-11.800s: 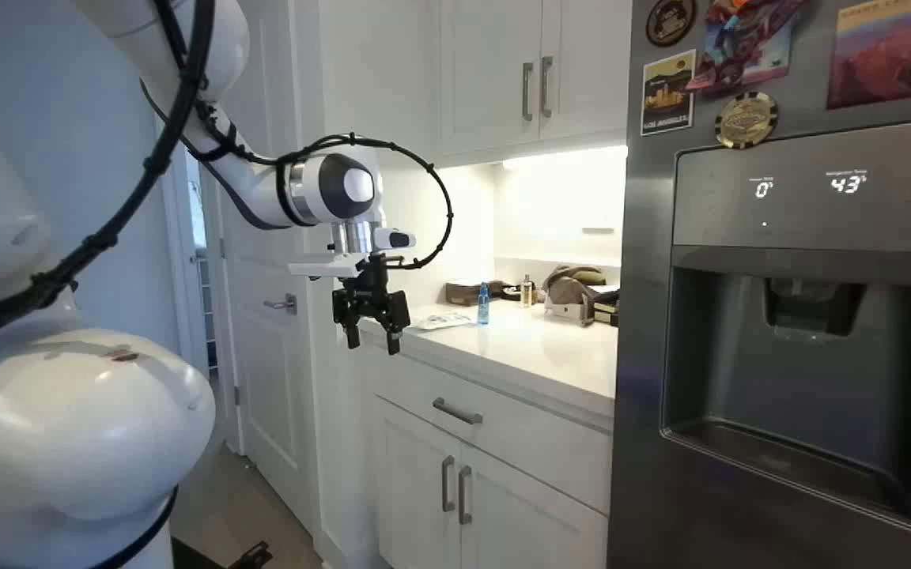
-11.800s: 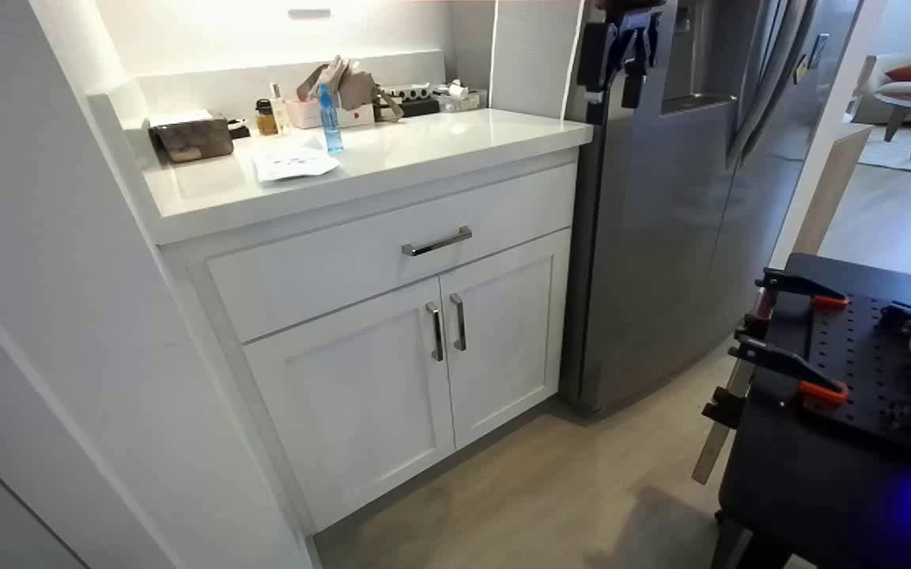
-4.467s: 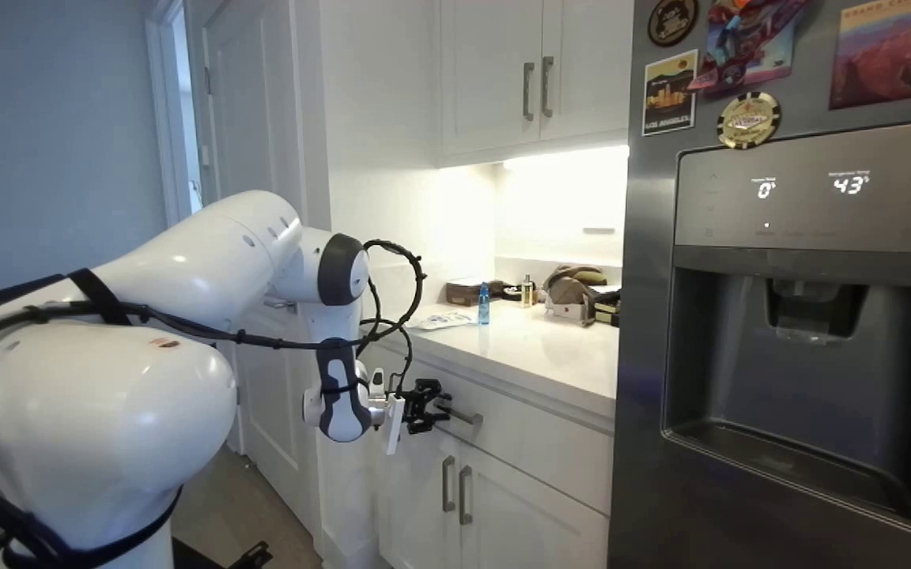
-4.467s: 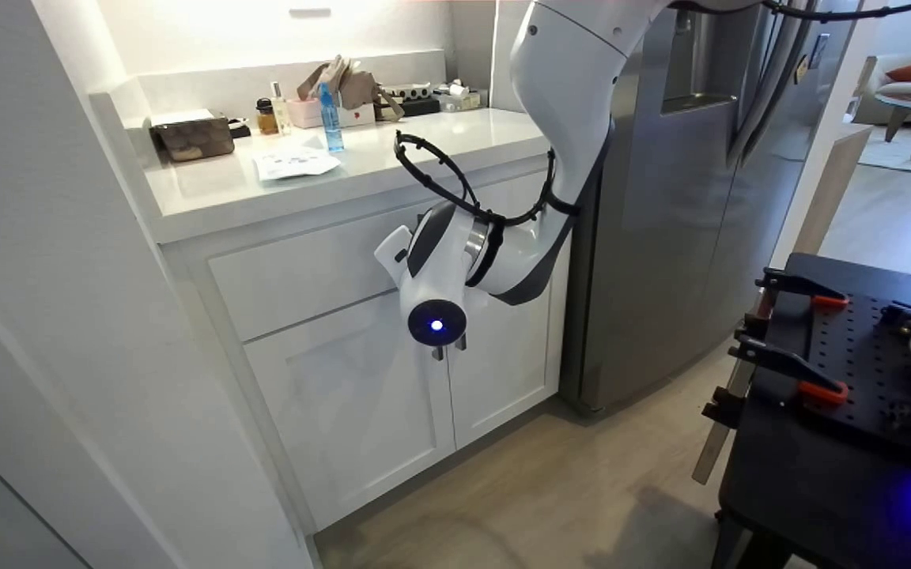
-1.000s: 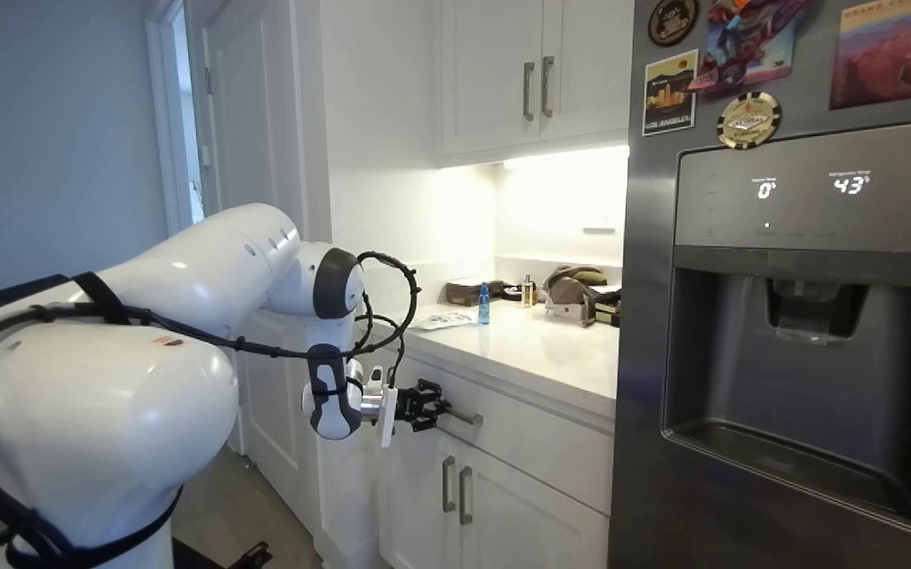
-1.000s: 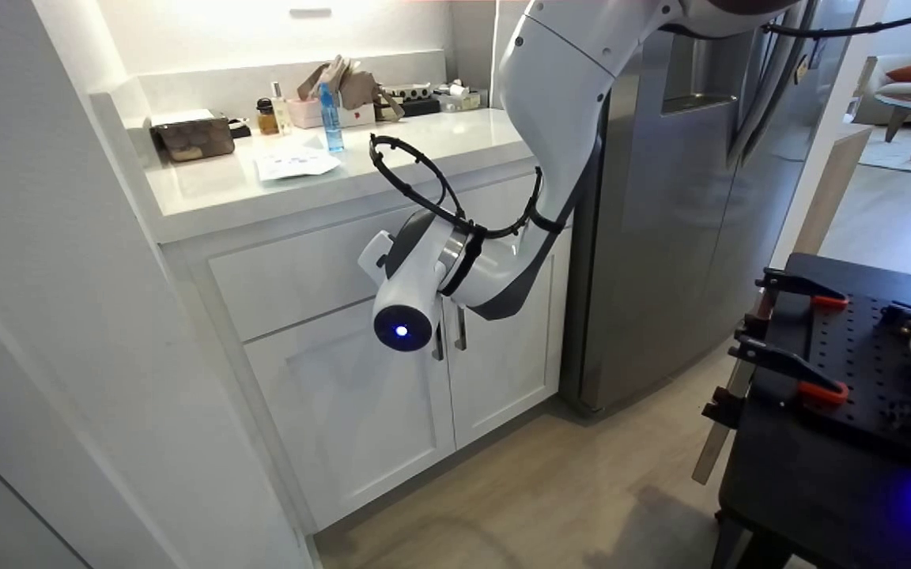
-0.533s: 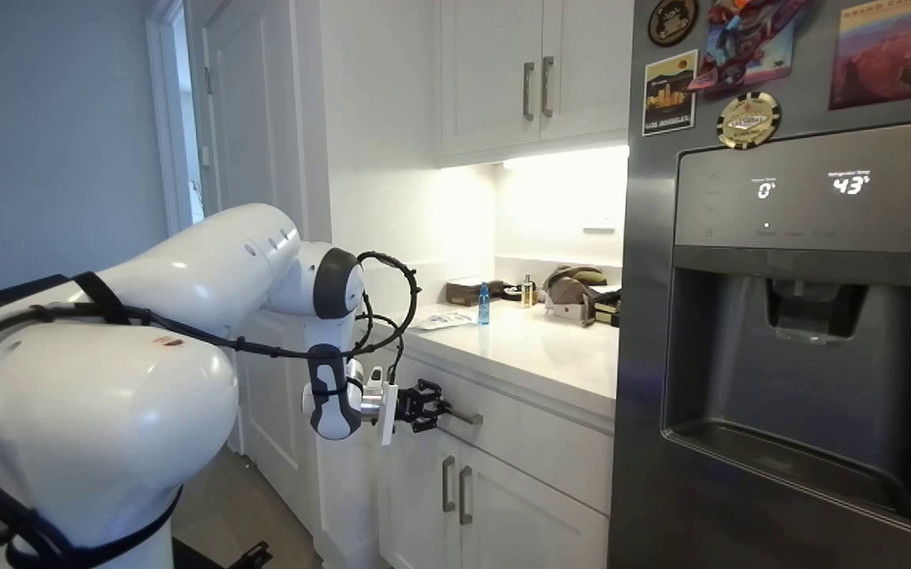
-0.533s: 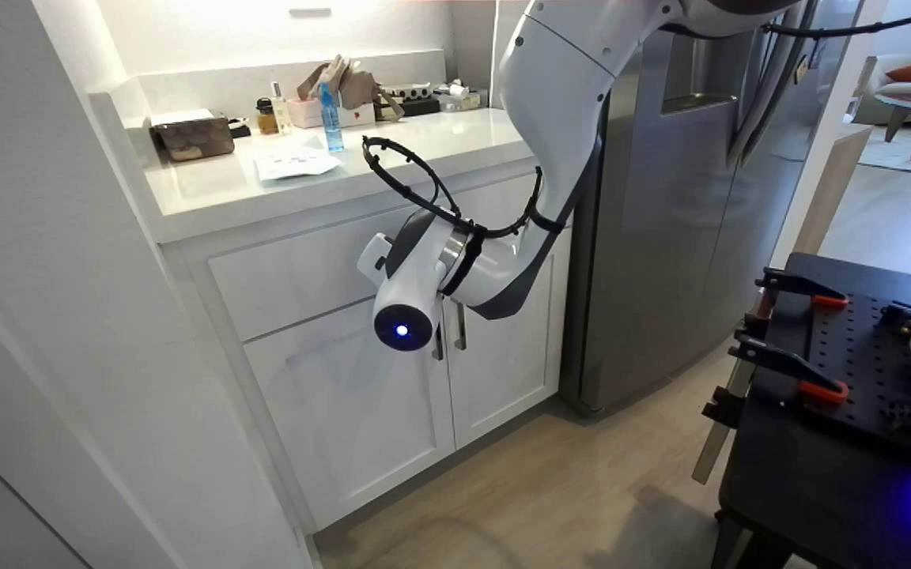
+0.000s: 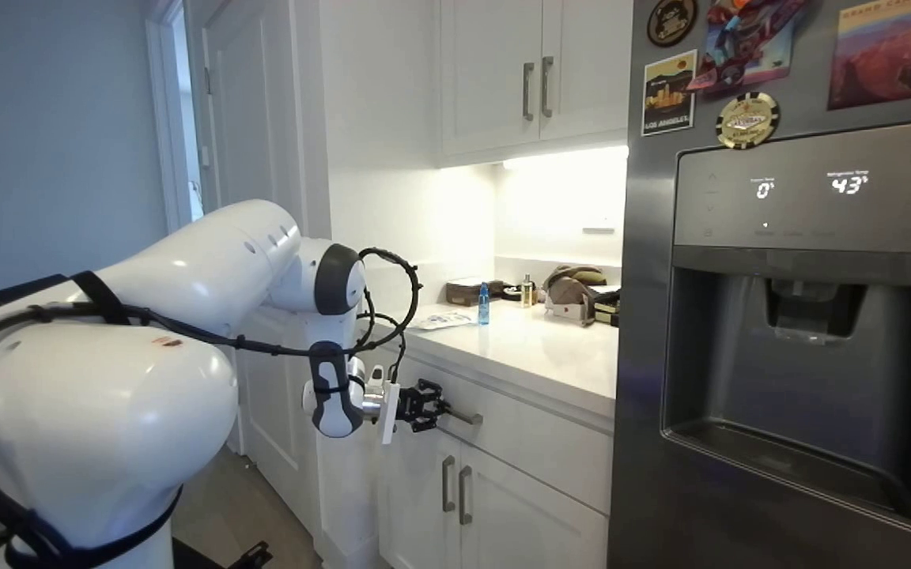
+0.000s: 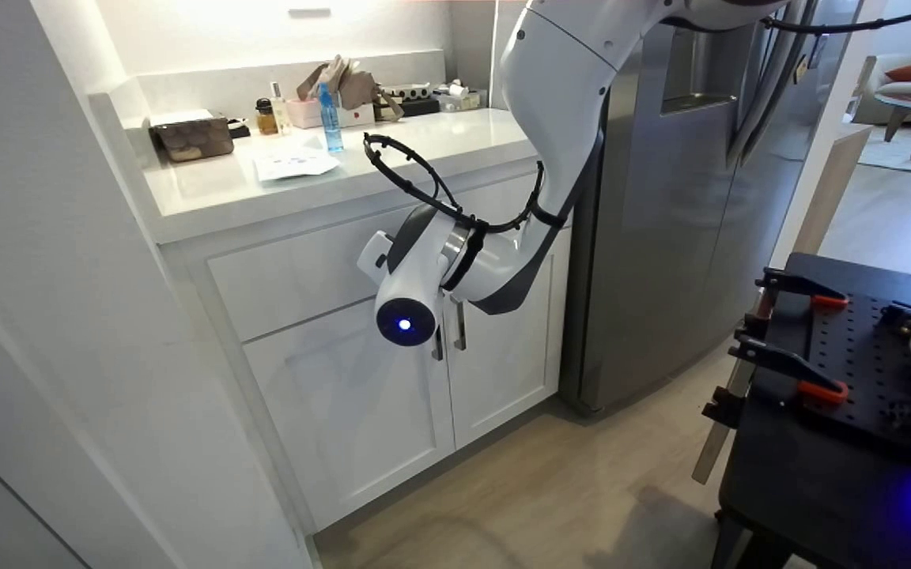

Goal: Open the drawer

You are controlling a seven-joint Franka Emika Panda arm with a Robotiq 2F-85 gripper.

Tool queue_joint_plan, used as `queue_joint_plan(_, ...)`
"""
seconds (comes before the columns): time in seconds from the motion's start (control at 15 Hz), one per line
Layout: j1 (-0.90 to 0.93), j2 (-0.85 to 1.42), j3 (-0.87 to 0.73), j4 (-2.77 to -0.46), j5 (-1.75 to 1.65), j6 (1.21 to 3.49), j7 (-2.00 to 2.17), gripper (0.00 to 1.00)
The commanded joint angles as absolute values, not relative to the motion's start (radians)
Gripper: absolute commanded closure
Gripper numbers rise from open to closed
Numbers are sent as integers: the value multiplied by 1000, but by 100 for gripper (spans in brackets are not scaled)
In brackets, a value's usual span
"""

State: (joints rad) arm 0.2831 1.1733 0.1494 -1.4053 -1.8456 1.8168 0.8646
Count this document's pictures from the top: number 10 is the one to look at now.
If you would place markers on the white printed paper sheet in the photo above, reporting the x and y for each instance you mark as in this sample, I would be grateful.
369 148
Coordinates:
296 164

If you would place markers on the white drawer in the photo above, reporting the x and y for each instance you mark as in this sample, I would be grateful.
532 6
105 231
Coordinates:
286 280

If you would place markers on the stainless steel refrigerator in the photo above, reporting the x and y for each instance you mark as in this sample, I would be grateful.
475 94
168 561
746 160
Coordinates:
666 265

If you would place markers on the slim white bottle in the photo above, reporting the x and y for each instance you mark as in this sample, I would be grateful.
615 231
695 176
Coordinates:
281 108

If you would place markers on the small brown bottle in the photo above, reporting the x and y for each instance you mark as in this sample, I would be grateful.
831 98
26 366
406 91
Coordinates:
268 118

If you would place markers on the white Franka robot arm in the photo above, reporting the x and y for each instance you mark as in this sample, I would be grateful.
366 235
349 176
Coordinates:
561 73

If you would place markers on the white base cabinet door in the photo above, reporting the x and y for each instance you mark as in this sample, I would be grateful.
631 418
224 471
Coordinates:
506 359
349 422

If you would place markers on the small white countertop object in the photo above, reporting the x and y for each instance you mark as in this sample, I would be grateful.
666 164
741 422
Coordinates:
464 95

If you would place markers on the white counter cabinet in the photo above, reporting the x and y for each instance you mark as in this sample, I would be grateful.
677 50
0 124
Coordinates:
212 190

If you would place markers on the blue plastic bottle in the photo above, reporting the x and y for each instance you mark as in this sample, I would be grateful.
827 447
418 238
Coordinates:
331 121

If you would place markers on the black perforated robot cart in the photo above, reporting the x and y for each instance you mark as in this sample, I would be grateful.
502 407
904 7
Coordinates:
823 462

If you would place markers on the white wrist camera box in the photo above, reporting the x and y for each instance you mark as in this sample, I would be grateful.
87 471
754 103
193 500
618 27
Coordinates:
375 254

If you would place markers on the dark small countertop items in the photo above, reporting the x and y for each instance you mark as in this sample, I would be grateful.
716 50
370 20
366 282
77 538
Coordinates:
413 103

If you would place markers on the brown leather box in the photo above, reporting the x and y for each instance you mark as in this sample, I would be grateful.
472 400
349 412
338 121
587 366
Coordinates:
191 142

